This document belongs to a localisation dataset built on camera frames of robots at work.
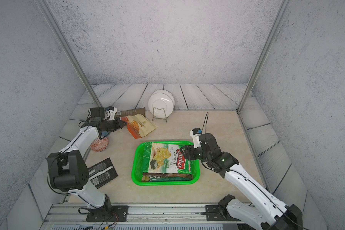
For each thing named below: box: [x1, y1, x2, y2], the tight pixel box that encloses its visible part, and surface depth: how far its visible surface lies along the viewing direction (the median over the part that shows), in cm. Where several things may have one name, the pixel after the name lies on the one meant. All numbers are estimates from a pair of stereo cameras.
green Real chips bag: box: [141, 175, 194, 183], surface depth 82 cm
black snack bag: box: [87, 157, 119, 189], surface depth 90 cm
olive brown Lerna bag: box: [115, 107, 147, 117], surface depth 125 cm
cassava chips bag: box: [121, 113, 159, 140], surface depth 108 cm
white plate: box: [148, 89, 175, 119], surface depth 110 cm
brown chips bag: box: [142, 172, 193, 179], surface depth 82 cm
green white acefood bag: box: [142, 141, 193, 174], surface depth 86 cm
